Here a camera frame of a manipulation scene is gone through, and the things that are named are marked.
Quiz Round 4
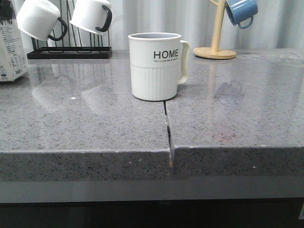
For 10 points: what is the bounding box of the right white enamel mug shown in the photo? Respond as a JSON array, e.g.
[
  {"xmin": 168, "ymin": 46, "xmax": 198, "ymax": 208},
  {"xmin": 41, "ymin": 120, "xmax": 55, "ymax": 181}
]
[{"xmin": 70, "ymin": 0, "xmax": 112, "ymax": 35}]

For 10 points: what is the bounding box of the white blue milk carton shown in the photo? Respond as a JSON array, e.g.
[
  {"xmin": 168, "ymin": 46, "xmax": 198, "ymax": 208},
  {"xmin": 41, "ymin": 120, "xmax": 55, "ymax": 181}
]
[{"xmin": 0, "ymin": 0, "xmax": 29, "ymax": 83}]

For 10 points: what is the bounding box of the wooden mug tree stand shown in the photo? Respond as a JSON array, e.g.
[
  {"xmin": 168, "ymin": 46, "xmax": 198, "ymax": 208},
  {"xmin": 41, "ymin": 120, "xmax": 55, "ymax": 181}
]
[{"xmin": 193, "ymin": 0, "xmax": 236, "ymax": 60}]

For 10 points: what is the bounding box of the white enamel mug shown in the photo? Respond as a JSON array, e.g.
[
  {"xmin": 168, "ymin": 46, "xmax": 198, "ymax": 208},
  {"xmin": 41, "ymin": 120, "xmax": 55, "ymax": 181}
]
[
  {"xmin": 16, "ymin": 0, "xmax": 67, "ymax": 41},
  {"xmin": 70, "ymin": 0, "xmax": 112, "ymax": 35}
]

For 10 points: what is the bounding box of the white HOME cup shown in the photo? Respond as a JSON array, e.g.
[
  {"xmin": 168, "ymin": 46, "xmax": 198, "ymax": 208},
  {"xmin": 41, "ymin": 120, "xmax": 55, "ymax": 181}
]
[{"xmin": 128, "ymin": 32, "xmax": 190, "ymax": 101}]

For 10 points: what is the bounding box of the left white enamel mug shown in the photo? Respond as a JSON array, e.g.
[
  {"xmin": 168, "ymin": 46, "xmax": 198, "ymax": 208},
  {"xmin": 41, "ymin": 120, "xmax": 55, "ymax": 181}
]
[{"xmin": 16, "ymin": 0, "xmax": 67, "ymax": 41}]

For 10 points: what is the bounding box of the black wire mug rack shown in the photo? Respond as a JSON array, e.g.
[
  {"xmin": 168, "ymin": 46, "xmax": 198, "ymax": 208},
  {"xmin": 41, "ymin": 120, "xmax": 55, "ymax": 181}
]
[{"xmin": 27, "ymin": 0, "xmax": 112, "ymax": 59}]

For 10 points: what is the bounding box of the blue enamel mug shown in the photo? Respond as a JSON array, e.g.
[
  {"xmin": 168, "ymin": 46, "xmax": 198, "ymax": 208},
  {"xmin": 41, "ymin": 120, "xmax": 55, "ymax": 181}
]
[{"xmin": 225, "ymin": 0, "xmax": 258, "ymax": 29}]

